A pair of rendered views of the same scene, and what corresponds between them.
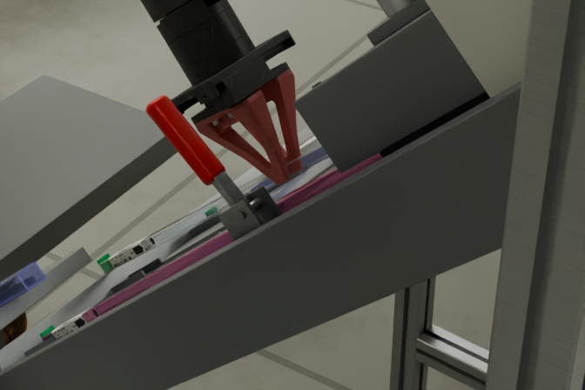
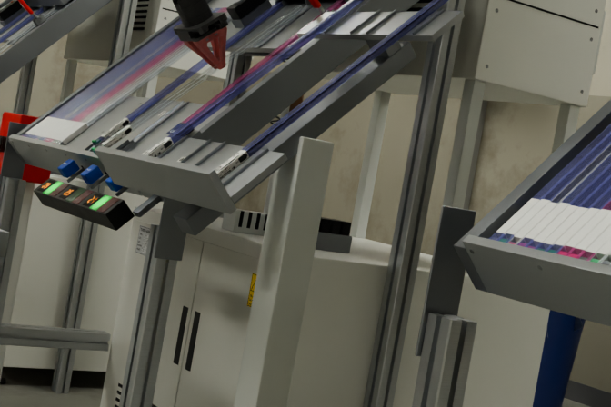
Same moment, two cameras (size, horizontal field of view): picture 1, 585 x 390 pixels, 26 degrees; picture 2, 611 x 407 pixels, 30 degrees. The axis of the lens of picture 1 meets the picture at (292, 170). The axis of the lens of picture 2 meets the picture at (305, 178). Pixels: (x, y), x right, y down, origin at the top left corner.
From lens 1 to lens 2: 2.10 m
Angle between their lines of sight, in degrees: 74
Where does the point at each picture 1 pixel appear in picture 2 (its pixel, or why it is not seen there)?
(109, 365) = (282, 90)
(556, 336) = not seen: outside the picture
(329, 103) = not seen: outside the picture
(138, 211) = not seen: outside the picture
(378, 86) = not seen: outside the picture
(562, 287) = not seen: outside the picture
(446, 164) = not seen: outside the picture
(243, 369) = not seen: outside the picture
